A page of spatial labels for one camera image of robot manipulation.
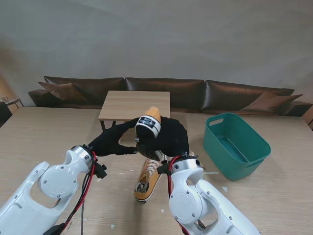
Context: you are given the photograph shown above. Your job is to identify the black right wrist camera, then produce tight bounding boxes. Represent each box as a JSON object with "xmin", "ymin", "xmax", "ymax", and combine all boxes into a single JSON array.
[{"xmin": 156, "ymin": 160, "xmax": 171, "ymax": 175}]

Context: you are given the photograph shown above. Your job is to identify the small wooden black-legged table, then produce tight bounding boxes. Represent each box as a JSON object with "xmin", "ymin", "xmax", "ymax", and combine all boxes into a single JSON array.
[{"xmin": 97, "ymin": 90, "xmax": 171, "ymax": 134}]

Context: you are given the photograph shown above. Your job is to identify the grey braided cable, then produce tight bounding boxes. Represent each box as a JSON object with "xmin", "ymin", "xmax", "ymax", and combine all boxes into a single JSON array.
[{"xmin": 79, "ymin": 200, "xmax": 86, "ymax": 235}]

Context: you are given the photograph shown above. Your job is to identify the light wooden furniture edge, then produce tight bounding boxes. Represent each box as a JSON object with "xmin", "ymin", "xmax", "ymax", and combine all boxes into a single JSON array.
[{"xmin": 302, "ymin": 105, "xmax": 313, "ymax": 130}]

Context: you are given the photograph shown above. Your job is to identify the yellow canvas sneaker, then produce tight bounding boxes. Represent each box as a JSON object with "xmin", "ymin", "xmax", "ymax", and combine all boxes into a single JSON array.
[
  {"xmin": 134, "ymin": 106, "xmax": 168, "ymax": 161},
  {"xmin": 134, "ymin": 158, "xmax": 165, "ymax": 203}
]

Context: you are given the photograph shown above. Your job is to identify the brown leather sofa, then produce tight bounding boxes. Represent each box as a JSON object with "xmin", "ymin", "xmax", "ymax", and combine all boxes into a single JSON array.
[{"xmin": 28, "ymin": 76, "xmax": 313, "ymax": 117}]

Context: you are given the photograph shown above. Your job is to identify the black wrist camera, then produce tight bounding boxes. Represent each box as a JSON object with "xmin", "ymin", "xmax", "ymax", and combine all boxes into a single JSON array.
[
  {"xmin": 94, "ymin": 163, "xmax": 108, "ymax": 179},
  {"xmin": 156, "ymin": 160, "xmax": 171, "ymax": 175}
]

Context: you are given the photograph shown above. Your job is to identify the green plastic basin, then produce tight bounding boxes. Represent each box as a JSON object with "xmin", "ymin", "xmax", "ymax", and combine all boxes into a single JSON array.
[{"xmin": 202, "ymin": 112, "xmax": 271, "ymax": 182}]

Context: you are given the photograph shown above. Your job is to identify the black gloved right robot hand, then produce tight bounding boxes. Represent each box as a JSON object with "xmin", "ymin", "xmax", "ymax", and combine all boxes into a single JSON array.
[{"xmin": 135, "ymin": 117, "xmax": 191, "ymax": 159}]

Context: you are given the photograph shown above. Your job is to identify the brown leather cushion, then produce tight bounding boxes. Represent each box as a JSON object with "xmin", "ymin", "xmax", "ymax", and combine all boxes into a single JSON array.
[
  {"xmin": 38, "ymin": 82, "xmax": 89, "ymax": 103},
  {"xmin": 242, "ymin": 92, "xmax": 303, "ymax": 112}
]

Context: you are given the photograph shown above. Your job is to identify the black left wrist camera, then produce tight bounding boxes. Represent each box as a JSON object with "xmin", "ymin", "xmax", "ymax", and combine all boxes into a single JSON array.
[{"xmin": 94, "ymin": 163, "xmax": 108, "ymax": 179}]

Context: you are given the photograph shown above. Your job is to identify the dark chair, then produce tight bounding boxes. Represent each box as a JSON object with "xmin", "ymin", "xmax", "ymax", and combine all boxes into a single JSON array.
[{"xmin": 0, "ymin": 101, "xmax": 13, "ymax": 128}]

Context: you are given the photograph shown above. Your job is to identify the red black left arm cable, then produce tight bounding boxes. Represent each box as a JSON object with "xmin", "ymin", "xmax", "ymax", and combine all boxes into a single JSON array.
[{"xmin": 46, "ymin": 150, "xmax": 98, "ymax": 235}]

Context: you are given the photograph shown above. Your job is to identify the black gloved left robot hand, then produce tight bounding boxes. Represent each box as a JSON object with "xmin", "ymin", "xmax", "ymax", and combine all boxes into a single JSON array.
[{"xmin": 88, "ymin": 118, "xmax": 139, "ymax": 158}]

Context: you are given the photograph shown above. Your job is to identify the light wooden side table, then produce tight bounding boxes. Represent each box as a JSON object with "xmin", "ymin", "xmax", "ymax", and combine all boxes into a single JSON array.
[{"xmin": 0, "ymin": 96, "xmax": 25, "ymax": 108}]

